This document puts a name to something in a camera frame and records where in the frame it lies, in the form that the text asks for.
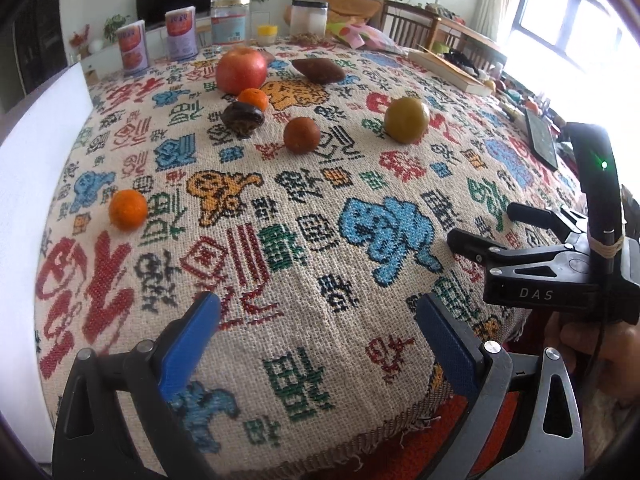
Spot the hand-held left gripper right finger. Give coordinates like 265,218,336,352
415,292,586,480

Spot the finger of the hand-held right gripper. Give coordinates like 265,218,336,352
447,227,576,281
506,202,590,242

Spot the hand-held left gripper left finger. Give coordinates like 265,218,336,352
52,291,222,480

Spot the yellow green round fruit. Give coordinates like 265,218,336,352
384,97,431,144

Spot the orange tangerine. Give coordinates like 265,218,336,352
109,189,150,232
237,88,269,111

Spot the brown round fruit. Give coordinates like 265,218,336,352
283,116,321,155

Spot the dark brown glossy fruit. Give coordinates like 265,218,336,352
222,101,266,139

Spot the red apple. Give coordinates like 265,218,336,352
215,46,269,95

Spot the person's right hand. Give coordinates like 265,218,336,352
544,307,640,411

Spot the black tablet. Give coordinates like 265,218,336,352
522,107,561,171

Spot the row of small trinkets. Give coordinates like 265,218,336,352
480,60,568,123

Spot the printed woven tablecloth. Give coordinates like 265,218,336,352
35,42,596,480

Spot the thick white book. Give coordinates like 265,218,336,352
407,47,496,95

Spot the window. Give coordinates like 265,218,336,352
515,0,626,63

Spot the wooden chair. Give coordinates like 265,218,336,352
380,0,506,63

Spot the white board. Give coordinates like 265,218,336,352
0,62,96,431

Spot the brown sweet potato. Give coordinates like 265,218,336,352
291,57,346,84

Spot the pink fruit print snack bag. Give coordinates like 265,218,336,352
327,20,406,56

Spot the orange cushion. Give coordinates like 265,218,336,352
327,0,385,26

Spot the clear container black lid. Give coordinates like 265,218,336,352
290,0,329,39

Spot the left red-white milk carton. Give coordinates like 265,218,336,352
116,20,151,77

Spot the red flowering plant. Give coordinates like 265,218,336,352
69,25,92,56

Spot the glass jar with label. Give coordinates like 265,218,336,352
210,0,252,47

